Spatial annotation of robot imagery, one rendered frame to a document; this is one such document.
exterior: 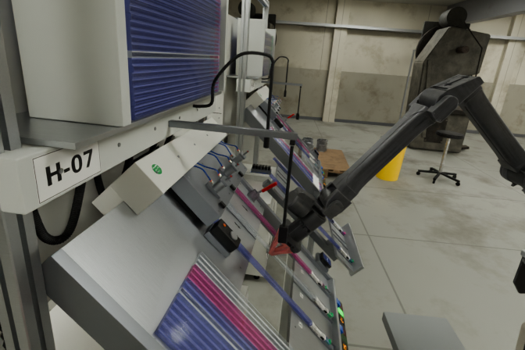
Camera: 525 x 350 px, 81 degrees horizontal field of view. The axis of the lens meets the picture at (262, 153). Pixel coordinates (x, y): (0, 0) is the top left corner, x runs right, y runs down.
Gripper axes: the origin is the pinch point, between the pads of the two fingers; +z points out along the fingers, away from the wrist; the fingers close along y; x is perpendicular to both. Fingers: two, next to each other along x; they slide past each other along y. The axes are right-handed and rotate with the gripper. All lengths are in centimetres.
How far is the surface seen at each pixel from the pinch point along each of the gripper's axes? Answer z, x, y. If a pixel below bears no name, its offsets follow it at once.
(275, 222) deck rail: 1.5, 0.3, -19.2
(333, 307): 2.4, 30.7, -4.3
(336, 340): 2.6, 30.4, 8.2
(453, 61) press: -217, 161, -529
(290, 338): 2.0, 11.4, 21.5
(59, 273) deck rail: -3, -38, 48
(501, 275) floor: -38, 197, -145
